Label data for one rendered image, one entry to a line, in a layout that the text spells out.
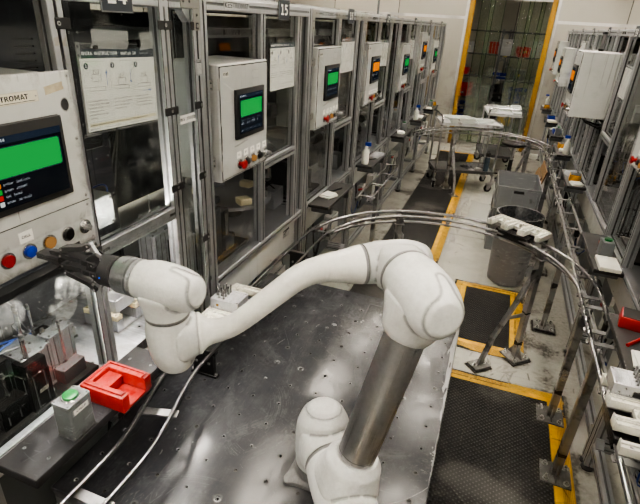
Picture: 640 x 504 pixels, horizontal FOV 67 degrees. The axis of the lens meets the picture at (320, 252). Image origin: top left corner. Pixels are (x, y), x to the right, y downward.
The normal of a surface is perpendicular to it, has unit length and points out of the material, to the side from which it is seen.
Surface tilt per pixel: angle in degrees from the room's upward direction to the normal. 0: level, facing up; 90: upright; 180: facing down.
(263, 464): 0
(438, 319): 84
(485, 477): 0
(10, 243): 90
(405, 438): 0
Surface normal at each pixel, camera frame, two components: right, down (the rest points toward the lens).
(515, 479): 0.05, -0.90
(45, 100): 0.94, 0.19
